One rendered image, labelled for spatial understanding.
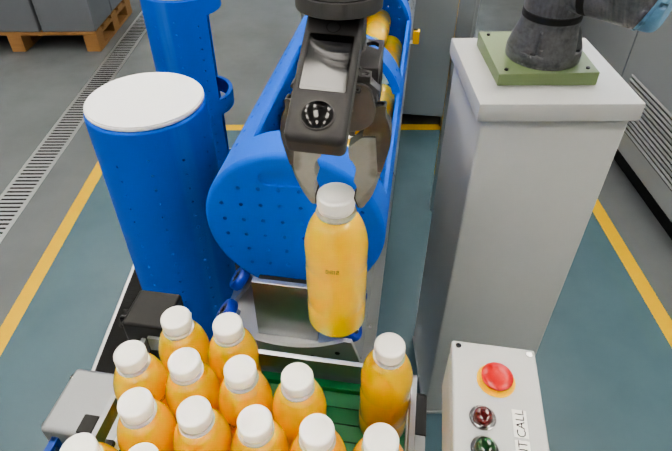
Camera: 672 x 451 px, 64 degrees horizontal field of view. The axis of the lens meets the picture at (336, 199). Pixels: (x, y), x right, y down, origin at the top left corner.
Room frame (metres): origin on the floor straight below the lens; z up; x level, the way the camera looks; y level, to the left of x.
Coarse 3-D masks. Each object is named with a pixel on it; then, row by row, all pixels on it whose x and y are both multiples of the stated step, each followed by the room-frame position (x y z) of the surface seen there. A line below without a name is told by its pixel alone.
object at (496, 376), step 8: (488, 368) 0.36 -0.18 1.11; (496, 368) 0.36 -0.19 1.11; (504, 368) 0.36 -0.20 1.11; (488, 376) 0.35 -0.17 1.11; (496, 376) 0.35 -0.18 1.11; (504, 376) 0.35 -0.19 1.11; (512, 376) 0.35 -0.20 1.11; (488, 384) 0.34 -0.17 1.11; (496, 384) 0.34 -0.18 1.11; (504, 384) 0.34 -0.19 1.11
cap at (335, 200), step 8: (328, 184) 0.43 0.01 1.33; (336, 184) 0.43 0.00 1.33; (344, 184) 0.43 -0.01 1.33; (320, 192) 0.42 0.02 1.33; (328, 192) 0.42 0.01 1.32; (336, 192) 0.42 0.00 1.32; (344, 192) 0.42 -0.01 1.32; (352, 192) 0.42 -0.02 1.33; (320, 200) 0.41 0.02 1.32; (328, 200) 0.41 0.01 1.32; (336, 200) 0.41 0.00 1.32; (344, 200) 0.40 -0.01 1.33; (352, 200) 0.41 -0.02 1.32; (320, 208) 0.40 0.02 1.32; (328, 208) 0.40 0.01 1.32; (336, 208) 0.40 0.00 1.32; (344, 208) 0.40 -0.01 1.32; (352, 208) 0.41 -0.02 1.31; (328, 216) 0.40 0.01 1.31; (336, 216) 0.40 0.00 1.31; (344, 216) 0.40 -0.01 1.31
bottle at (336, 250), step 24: (312, 216) 0.42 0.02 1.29; (360, 216) 0.42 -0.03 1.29; (312, 240) 0.40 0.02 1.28; (336, 240) 0.39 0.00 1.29; (360, 240) 0.40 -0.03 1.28; (312, 264) 0.39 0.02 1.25; (336, 264) 0.38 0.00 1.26; (360, 264) 0.39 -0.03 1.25; (312, 288) 0.39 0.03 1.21; (336, 288) 0.38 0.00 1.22; (360, 288) 0.39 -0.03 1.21; (312, 312) 0.40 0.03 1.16; (336, 312) 0.38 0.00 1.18; (360, 312) 0.40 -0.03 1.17; (336, 336) 0.38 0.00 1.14
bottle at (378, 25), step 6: (378, 12) 1.43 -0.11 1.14; (384, 12) 1.43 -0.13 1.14; (372, 18) 1.38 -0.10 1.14; (378, 18) 1.38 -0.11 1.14; (384, 18) 1.39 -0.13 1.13; (390, 18) 1.44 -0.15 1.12; (372, 24) 1.34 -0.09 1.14; (378, 24) 1.34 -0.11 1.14; (384, 24) 1.36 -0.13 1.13; (390, 24) 1.42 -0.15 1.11; (372, 30) 1.31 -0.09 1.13; (378, 30) 1.31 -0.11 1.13; (384, 30) 1.33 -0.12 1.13; (372, 36) 1.29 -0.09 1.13; (378, 36) 1.30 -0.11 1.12; (384, 36) 1.31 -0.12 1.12; (384, 42) 1.31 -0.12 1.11
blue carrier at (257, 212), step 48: (384, 0) 1.46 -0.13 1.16; (288, 48) 1.07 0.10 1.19; (384, 48) 1.06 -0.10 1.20; (240, 144) 0.69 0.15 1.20; (240, 192) 0.63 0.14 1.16; (288, 192) 0.62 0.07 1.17; (384, 192) 0.65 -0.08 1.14; (240, 240) 0.63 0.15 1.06; (288, 240) 0.62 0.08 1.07; (384, 240) 0.60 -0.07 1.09
